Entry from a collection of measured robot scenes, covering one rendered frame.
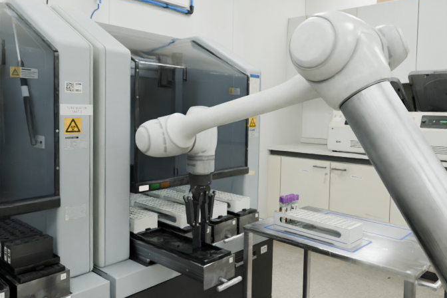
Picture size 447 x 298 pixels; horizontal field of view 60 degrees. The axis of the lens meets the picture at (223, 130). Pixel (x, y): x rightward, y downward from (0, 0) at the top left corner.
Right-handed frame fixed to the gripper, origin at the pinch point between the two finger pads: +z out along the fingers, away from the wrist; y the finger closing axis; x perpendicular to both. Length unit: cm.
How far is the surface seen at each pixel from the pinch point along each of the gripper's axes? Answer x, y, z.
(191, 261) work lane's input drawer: 7.6, 10.7, 3.6
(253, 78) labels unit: -20, -54, -55
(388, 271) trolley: 53, -21, 3
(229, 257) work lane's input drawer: 13.3, 0.6, 3.9
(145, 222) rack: -21.8, 5.3, -0.5
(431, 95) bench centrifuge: 3, -262, -55
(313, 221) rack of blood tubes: 25.5, -28.4, -3.7
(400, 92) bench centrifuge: -17, -251, -57
